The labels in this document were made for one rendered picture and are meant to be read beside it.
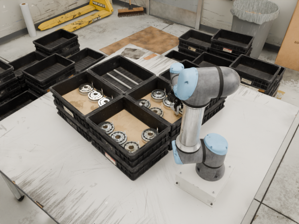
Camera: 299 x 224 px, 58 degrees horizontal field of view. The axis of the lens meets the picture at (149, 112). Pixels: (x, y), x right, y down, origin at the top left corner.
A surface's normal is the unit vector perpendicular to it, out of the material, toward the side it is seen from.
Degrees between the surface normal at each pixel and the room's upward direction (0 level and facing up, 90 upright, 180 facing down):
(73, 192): 0
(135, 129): 0
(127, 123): 0
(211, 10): 90
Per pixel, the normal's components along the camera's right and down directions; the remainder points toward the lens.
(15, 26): 0.80, 0.40
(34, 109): 0.00, -0.74
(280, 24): -0.60, 0.54
